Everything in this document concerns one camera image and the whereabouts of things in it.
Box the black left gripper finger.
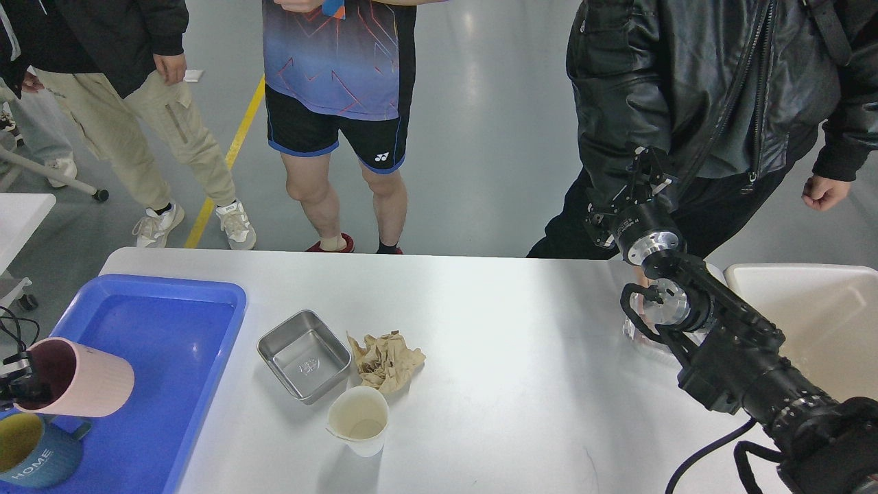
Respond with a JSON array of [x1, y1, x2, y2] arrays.
[[1, 364, 52, 409]]

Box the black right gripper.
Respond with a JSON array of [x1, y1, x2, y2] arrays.
[[586, 146, 687, 266]]

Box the pink mug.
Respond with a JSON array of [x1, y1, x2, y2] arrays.
[[14, 337, 135, 418]]

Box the square stainless steel tray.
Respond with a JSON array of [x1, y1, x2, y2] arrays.
[[257, 310, 352, 405]]

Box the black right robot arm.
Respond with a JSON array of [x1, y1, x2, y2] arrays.
[[587, 147, 877, 493]]

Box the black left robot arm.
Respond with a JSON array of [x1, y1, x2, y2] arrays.
[[1, 362, 52, 410]]

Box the blue HOME mug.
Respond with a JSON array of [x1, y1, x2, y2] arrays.
[[1, 412, 92, 489]]

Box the person in black leather jacket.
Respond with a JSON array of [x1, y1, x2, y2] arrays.
[[529, 1, 876, 259]]

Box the blue plastic tray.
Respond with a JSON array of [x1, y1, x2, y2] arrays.
[[0, 274, 248, 494]]

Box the white side table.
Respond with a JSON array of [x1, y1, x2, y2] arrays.
[[1, 193, 56, 307]]

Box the beige plastic bin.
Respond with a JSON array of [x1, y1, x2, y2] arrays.
[[724, 263, 877, 401]]

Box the white chair base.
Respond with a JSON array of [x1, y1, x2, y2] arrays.
[[0, 89, 109, 202]]

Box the crumpled brown paper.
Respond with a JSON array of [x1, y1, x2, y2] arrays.
[[347, 331, 426, 396]]

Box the person in khaki trousers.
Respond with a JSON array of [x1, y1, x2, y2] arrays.
[[2, 1, 257, 250]]

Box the person in blue shorts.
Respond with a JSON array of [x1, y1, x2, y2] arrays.
[[261, 1, 420, 255]]

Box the white paper cup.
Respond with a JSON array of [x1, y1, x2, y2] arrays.
[[326, 386, 390, 458]]

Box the black cables at left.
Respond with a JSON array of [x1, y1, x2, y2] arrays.
[[0, 306, 40, 361]]

